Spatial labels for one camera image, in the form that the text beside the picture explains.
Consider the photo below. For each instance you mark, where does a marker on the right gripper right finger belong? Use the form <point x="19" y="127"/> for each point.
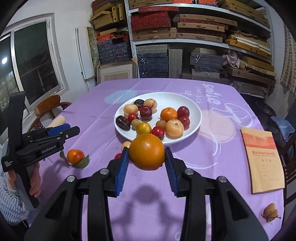
<point x="231" y="217"/>

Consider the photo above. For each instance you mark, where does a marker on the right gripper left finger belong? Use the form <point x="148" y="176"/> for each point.
<point x="61" y="216"/>

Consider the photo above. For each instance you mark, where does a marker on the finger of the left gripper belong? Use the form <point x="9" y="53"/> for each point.
<point x="73" y="131"/>
<point x="56" y="129"/>

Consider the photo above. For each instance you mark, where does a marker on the tangerine with leaf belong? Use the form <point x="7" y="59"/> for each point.
<point x="75" y="158"/>

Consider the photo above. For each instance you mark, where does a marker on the dark purple fruit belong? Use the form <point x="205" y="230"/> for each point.
<point x="123" y="123"/>

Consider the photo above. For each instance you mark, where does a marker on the yellow pear fruit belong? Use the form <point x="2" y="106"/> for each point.
<point x="130" y="108"/>

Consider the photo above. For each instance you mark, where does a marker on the small yellow-orange tomato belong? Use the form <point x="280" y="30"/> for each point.
<point x="143" y="128"/>

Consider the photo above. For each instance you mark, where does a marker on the dark brown plum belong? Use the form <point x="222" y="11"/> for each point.
<point x="139" y="103"/>

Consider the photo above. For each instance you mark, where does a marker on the smooth orange fruit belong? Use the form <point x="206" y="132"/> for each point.
<point x="147" y="152"/>

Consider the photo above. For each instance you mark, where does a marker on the large red tomato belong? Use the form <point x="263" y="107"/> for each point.
<point x="158" y="131"/>

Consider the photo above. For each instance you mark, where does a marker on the large orange tangerine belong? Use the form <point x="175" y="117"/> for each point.
<point x="168" y="114"/>

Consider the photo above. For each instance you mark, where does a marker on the speckled yellow pepino melon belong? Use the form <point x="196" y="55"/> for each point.
<point x="151" y="103"/>

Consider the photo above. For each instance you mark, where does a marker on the grey knitted sleeve forearm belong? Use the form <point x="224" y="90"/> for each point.
<point x="12" y="207"/>

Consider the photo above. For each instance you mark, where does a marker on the person's left hand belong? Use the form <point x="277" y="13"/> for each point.
<point x="35" y="182"/>

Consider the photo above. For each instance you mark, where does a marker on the beige rolled glasses case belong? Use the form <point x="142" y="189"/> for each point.
<point x="58" y="121"/>

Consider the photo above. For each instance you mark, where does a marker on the wooden chair left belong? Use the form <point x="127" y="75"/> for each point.
<point x="47" y="106"/>

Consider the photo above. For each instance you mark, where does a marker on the longan cluster on branch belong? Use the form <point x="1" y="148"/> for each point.
<point x="270" y="213"/>

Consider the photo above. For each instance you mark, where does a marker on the small red cherry tomato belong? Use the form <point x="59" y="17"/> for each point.
<point x="117" y="156"/>

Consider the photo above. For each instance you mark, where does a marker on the yellow apricot fruit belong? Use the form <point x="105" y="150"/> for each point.
<point x="125" y="144"/>

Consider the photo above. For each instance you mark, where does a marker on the orange exercise notebook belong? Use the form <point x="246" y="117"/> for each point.
<point x="266" y="171"/>

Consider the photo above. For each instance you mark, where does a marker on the small red tomato plate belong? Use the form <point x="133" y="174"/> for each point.
<point x="131" y="117"/>

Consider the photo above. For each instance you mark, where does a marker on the dark red plum left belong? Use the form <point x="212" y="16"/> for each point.
<point x="145" y="113"/>

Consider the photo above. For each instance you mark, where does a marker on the dark red plum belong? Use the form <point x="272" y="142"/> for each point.
<point x="183" y="111"/>
<point x="145" y="113"/>

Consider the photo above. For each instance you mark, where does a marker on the framed picture on floor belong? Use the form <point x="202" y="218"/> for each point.
<point x="125" y="69"/>

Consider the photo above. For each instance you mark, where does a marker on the small longan in plate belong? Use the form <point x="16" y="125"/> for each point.
<point x="161" y="123"/>

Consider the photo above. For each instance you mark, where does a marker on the dark wooden chair right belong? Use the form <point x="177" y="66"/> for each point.
<point x="287" y="157"/>

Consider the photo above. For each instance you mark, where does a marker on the white oval plate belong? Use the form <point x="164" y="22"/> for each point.
<point x="165" y="100"/>

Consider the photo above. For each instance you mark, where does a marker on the pale orange persimmon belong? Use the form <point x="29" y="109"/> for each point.
<point x="174" y="128"/>

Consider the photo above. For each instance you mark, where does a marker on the blue folded cloth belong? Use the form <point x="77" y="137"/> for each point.
<point x="284" y="126"/>

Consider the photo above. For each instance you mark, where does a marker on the red tomato in plate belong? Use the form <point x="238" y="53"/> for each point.
<point x="185" y="122"/>

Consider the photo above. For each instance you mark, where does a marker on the dark red plum right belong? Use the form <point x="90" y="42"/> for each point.
<point x="183" y="111"/>

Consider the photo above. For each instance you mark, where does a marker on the metal storage shelf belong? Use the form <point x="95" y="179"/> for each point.
<point x="222" y="41"/>

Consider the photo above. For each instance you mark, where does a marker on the window with white frame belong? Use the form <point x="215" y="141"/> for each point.
<point x="30" y="62"/>

